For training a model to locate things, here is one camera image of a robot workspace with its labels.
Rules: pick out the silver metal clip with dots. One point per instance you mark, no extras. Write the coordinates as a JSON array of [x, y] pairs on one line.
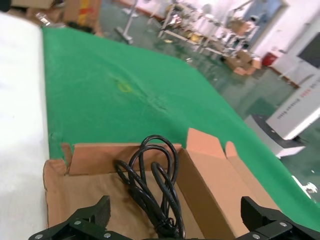
[[310, 188]]

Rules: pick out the green table cloth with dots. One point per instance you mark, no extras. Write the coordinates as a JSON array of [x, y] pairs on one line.
[[100, 75]]

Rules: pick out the metal frame work table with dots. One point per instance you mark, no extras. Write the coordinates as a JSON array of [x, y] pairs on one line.
[[195, 37]]

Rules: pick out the red bin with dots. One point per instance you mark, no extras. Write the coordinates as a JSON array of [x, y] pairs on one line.
[[270, 58]]

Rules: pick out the grey screen white frame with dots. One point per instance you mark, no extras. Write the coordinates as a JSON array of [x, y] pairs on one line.
[[312, 50]]

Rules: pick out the torn-edge open cardboard box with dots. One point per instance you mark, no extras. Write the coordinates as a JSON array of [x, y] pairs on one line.
[[212, 180]]

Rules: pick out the grey metal stand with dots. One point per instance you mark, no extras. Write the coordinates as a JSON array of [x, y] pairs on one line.
[[128, 25]]

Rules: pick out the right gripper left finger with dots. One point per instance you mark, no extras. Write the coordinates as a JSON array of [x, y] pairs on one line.
[[82, 222]]

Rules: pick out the brown cardboard box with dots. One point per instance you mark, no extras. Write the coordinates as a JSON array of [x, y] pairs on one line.
[[243, 70], [256, 63]]

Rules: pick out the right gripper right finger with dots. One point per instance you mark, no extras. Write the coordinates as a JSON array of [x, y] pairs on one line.
[[262, 225]]

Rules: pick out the red yellow printed carton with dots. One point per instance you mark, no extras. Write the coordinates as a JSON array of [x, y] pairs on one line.
[[82, 15]]

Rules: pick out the white grey machine base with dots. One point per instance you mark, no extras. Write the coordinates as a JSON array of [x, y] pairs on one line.
[[265, 130]]

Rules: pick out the white cabinet red text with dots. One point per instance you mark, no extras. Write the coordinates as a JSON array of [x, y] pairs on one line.
[[300, 112]]

